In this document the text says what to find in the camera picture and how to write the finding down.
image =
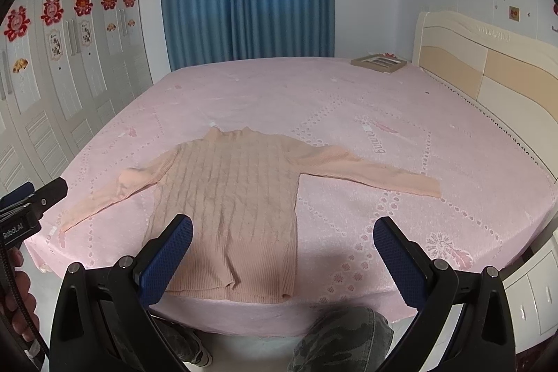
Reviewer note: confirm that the grey shoe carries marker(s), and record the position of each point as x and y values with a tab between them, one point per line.
184	343

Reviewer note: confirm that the pink knit sweater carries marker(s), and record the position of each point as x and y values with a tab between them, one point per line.
240	189

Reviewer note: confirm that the cream wooden headboard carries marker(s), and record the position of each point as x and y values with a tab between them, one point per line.
511	77

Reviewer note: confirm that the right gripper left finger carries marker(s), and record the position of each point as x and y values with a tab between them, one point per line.
159	259

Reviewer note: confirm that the pink patterned bed cover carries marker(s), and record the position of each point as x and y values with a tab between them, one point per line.
494	197

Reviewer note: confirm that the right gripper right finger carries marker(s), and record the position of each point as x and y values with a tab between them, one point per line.
405	260

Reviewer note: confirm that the white wardrobe with red decals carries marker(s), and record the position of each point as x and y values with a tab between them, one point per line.
67	68

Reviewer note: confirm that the camouflage trouser leg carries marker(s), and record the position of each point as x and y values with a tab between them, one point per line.
345	339

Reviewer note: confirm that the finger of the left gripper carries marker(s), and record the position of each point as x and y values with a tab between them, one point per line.
48	196
17	195

